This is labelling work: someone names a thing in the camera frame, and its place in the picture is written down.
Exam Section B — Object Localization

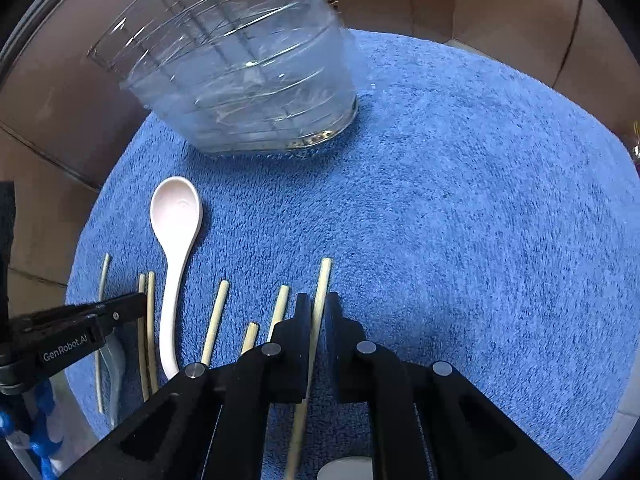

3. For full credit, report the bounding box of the pink ceramic spoon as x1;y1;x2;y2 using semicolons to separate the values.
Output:
150;177;203;379

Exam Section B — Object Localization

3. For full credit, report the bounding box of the blue white gloved hand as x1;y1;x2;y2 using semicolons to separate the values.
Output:
0;331;126;480

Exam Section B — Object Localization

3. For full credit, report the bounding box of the thin chopstick left pair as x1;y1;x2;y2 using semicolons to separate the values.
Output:
137;273;150;402

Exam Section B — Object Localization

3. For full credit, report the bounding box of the thin chopstick pair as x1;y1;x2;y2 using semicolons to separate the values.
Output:
145;271;158;394
137;273;150;402

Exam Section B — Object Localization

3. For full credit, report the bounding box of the thin chopstick right pair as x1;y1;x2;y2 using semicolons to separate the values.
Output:
145;271;158;394

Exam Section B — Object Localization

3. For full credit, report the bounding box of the short wooden chopstick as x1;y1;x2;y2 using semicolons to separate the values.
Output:
241;322;259;354

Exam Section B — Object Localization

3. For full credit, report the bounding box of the pale chopstick far left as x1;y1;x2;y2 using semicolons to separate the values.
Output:
94;252;113;415

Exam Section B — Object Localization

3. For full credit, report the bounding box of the wooden chopstick beside spoon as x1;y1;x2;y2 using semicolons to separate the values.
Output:
201;280;230;367

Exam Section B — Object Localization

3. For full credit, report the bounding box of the blue terry towel mat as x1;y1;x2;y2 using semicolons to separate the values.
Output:
66;30;639;474

